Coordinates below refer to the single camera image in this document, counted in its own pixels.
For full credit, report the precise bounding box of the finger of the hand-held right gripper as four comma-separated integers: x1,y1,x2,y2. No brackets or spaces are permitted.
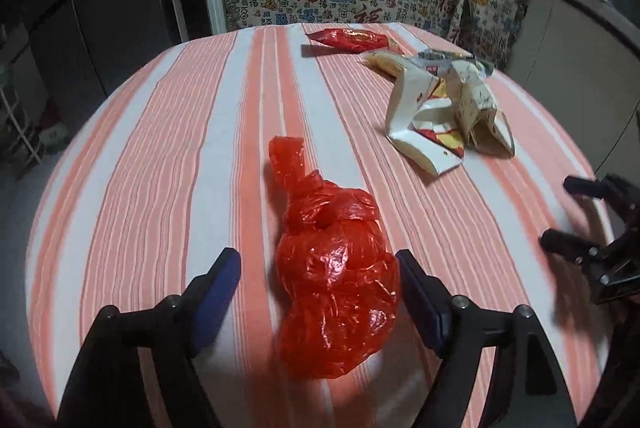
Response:
541,229,608,266
564,174,640,219

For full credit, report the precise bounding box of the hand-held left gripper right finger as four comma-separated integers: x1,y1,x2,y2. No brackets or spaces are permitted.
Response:
397,250,576,428

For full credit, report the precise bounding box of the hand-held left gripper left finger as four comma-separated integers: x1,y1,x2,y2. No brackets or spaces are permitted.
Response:
55,249,242,428

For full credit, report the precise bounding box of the red plastic bag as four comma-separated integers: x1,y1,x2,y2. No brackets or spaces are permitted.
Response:
267,135,401,381

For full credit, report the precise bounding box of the white snack wrapper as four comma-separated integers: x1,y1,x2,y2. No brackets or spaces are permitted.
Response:
415,50,516,159

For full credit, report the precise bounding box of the white printed carton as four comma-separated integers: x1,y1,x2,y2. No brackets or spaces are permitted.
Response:
386,68,468,177

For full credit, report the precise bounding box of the pale yellow snack packet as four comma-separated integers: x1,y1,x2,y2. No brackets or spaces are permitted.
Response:
361,49,418,78

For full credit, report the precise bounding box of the long red snack packet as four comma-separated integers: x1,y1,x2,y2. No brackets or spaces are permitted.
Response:
306,28,391,54

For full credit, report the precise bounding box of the kitchen counter with cabinets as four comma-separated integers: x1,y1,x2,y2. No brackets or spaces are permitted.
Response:
505,0,640,179

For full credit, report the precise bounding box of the striped orange white tablecloth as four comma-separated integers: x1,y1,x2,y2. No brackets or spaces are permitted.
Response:
25,22,618,428

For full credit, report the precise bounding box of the dark grey refrigerator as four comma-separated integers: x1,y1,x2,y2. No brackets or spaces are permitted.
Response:
0,0,173,109

